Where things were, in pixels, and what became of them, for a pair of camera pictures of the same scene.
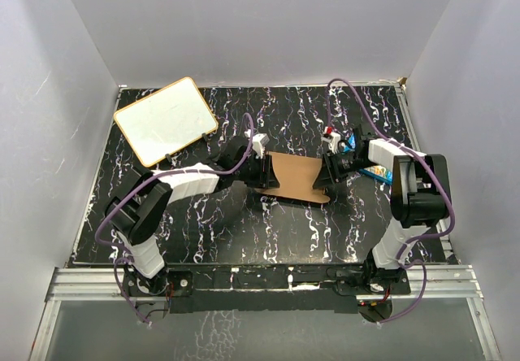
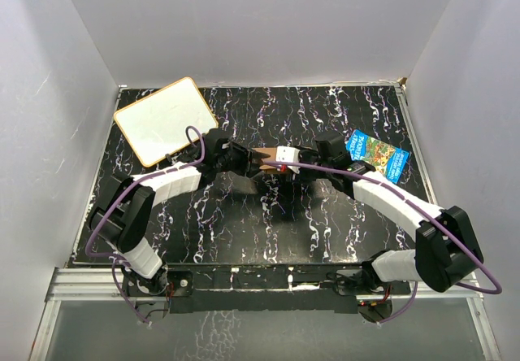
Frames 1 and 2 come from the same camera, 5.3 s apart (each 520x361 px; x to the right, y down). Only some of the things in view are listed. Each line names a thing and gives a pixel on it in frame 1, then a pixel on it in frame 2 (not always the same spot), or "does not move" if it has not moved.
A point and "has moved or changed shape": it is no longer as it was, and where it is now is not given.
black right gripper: x=330 y=172 -> x=305 y=154
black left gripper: x=265 y=179 -> x=246 y=157
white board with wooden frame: x=166 y=121 does not move
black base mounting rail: x=208 y=289 does not move
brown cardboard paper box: x=296 y=176 has moved or changed shape
